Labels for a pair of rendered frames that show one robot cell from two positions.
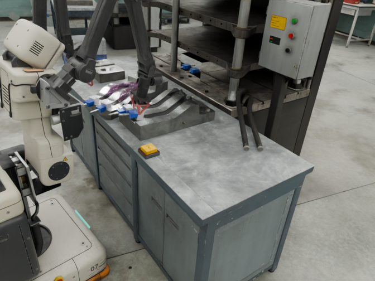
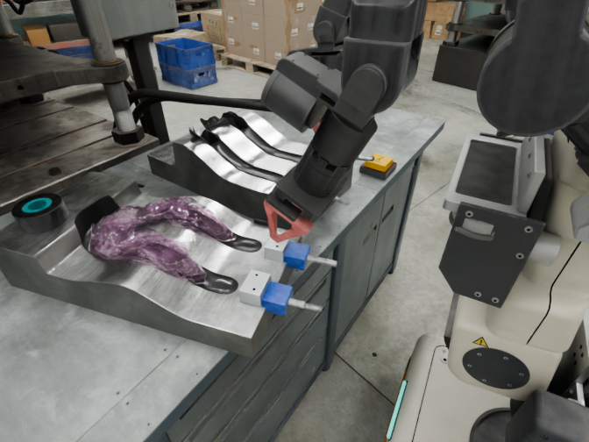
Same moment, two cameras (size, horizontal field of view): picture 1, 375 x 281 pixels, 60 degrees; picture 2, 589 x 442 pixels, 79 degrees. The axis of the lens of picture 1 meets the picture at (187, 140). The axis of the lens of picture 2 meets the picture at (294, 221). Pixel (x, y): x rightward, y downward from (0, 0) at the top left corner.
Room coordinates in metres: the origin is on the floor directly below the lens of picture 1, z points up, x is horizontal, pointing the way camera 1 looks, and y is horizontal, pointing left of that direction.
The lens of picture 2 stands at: (1.84, 0.98, 1.32)
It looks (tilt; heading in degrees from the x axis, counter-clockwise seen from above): 37 degrees down; 252
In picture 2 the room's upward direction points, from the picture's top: straight up
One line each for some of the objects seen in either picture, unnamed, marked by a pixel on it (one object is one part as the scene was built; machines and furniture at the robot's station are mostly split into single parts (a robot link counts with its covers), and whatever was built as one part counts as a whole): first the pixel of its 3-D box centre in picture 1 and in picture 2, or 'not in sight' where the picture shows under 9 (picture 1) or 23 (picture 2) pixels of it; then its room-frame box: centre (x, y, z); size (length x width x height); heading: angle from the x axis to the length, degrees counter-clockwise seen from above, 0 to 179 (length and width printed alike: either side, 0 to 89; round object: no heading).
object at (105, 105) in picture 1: (99, 108); (301, 256); (1.67, 0.52, 0.86); 0.13 x 0.05 x 0.05; 144
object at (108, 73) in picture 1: (108, 73); not in sight; (2.32, 0.63, 0.84); 0.20 x 0.15 x 0.07; 127
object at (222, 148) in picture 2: (164, 102); (246, 144); (1.69, 0.14, 0.92); 0.35 x 0.16 x 0.09; 127
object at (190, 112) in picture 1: (168, 110); (246, 158); (1.69, 0.12, 0.87); 0.50 x 0.26 x 0.14; 127
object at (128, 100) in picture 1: (126, 93); (158, 247); (1.93, 0.41, 0.86); 0.50 x 0.26 x 0.11; 144
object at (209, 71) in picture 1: (215, 64); not in sight; (2.61, -0.18, 0.87); 0.50 x 0.27 x 0.17; 127
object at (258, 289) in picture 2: (87, 103); (283, 299); (1.73, 0.61, 0.86); 0.13 x 0.05 x 0.05; 144
